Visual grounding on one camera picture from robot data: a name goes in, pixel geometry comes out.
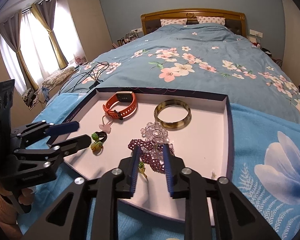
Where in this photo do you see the yellow-green stone ring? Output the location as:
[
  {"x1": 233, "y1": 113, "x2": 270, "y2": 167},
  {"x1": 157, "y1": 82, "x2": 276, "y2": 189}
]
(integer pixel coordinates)
[{"x1": 90, "y1": 141, "x2": 104, "y2": 155}]

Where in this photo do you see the black ring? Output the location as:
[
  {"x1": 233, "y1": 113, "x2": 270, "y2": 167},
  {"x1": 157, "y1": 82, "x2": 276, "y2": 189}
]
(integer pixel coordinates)
[{"x1": 94, "y1": 130, "x2": 108, "y2": 143}]

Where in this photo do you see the green and gold ring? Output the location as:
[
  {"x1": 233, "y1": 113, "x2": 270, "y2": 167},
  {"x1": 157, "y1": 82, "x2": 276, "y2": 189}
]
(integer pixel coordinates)
[{"x1": 137, "y1": 160, "x2": 148, "y2": 179}]

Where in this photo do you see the dark red beaded bracelet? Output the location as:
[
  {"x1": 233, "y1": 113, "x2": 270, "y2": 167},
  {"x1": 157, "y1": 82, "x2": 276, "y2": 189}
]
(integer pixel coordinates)
[{"x1": 128, "y1": 138, "x2": 176, "y2": 173}]

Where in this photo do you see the dark blue jewelry tray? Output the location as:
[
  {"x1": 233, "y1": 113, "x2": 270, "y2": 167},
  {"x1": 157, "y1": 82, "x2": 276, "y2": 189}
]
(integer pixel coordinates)
[{"x1": 64, "y1": 88, "x2": 234, "y2": 221}]

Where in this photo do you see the left hand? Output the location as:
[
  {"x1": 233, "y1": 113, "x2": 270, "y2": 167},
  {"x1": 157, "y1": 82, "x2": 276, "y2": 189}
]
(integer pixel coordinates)
[{"x1": 0, "y1": 183, "x2": 34, "y2": 205}]

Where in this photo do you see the folded blanket on sill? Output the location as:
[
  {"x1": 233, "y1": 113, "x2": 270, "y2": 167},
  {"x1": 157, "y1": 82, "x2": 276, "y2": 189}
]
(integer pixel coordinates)
[{"x1": 42, "y1": 66, "x2": 75, "y2": 89}]

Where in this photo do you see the light blue flower blanket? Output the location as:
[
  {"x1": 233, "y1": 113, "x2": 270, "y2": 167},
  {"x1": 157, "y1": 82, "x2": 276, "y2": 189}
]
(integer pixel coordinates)
[{"x1": 18, "y1": 100, "x2": 300, "y2": 239}]

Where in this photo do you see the orange smart watch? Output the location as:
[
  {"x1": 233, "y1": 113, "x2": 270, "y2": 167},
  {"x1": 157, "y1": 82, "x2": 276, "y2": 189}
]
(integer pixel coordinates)
[{"x1": 103, "y1": 91, "x2": 138, "y2": 120}]

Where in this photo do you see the tortoiseshell bangle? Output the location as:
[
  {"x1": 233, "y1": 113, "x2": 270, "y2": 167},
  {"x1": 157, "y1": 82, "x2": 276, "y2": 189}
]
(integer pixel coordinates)
[{"x1": 154, "y1": 99, "x2": 192, "y2": 130}]

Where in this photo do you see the grey yellow curtain left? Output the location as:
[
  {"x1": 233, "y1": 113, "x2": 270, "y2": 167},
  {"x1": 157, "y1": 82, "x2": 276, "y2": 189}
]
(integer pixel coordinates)
[{"x1": 0, "y1": 10, "x2": 38, "y2": 91}]

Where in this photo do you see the grey yellow curtain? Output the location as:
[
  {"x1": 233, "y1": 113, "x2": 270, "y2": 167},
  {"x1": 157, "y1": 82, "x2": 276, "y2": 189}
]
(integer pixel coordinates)
[
  {"x1": 0, "y1": 10, "x2": 38, "y2": 91},
  {"x1": 30, "y1": 0, "x2": 69, "y2": 69}
]

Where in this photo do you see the grey yellow curtain right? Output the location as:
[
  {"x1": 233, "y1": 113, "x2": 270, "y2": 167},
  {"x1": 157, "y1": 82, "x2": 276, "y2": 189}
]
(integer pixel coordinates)
[{"x1": 30, "y1": 0, "x2": 69, "y2": 69}]

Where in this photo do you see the cluttered nightstand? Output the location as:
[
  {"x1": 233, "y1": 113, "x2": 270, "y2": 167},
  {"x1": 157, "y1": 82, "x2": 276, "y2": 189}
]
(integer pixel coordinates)
[{"x1": 112, "y1": 28, "x2": 143, "y2": 49}]

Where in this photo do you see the wooden bed headboard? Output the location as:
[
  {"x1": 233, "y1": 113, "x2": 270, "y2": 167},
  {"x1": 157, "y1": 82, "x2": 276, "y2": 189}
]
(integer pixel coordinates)
[{"x1": 140, "y1": 8, "x2": 247, "y2": 37}]

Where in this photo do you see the floral blue duvet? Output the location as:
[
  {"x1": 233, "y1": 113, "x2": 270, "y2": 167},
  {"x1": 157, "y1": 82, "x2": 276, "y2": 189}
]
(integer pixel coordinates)
[{"x1": 60, "y1": 23, "x2": 300, "y2": 124}]

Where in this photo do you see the left floral pillow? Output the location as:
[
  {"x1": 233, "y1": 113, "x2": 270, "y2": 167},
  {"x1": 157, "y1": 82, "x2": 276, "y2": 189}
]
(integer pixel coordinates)
[{"x1": 160, "y1": 18, "x2": 187, "y2": 27}]

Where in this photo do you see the floral pillow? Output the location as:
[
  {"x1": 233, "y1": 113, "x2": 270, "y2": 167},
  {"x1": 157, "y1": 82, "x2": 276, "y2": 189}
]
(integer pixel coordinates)
[
  {"x1": 197, "y1": 16, "x2": 225, "y2": 26},
  {"x1": 160, "y1": 18, "x2": 187, "y2": 27}
]

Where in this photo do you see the right floral pillow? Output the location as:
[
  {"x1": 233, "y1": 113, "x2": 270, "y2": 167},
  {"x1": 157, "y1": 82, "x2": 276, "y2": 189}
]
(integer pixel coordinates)
[{"x1": 197, "y1": 16, "x2": 225, "y2": 26}]

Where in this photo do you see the pink charm with cord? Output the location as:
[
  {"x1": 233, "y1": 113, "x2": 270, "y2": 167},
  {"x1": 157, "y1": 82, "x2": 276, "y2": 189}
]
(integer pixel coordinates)
[{"x1": 99, "y1": 115, "x2": 113, "y2": 134}]

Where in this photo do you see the black charger cable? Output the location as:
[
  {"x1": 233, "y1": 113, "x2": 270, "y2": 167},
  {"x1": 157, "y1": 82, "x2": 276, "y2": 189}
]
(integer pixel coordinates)
[{"x1": 58, "y1": 61, "x2": 111, "y2": 96}]

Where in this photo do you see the black tracking camera box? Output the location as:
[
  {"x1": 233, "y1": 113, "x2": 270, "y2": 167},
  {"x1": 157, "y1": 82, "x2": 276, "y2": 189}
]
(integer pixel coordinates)
[{"x1": 0, "y1": 80, "x2": 14, "y2": 170}]

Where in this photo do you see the clear crystal bead bracelet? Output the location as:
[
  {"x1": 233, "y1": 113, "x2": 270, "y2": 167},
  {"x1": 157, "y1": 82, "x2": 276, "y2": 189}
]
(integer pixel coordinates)
[{"x1": 140, "y1": 121, "x2": 176, "y2": 156}]

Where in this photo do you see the wall power socket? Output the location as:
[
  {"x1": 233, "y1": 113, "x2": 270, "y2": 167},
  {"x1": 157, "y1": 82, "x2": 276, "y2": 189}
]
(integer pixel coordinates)
[{"x1": 249, "y1": 29, "x2": 263, "y2": 38}]

